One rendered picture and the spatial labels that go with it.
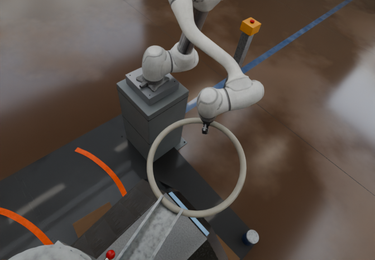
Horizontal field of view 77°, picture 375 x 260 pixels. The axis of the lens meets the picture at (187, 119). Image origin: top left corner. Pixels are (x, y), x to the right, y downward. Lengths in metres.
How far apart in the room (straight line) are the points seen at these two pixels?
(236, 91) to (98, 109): 2.02
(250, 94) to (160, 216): 0.67
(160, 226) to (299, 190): 1.76
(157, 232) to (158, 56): 1.02
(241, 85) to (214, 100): 0.14
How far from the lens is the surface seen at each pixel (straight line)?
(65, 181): 2.42
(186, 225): 1.37
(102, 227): 1.52
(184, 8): 1.12
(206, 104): 0.93
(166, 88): 1.73
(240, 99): 0.99
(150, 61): 1.58
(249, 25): 2.15
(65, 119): 2.79
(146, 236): 1.14
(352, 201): 2.91
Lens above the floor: 2.14
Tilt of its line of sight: 54 degrees down
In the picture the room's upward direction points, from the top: 11 degrees clockwise
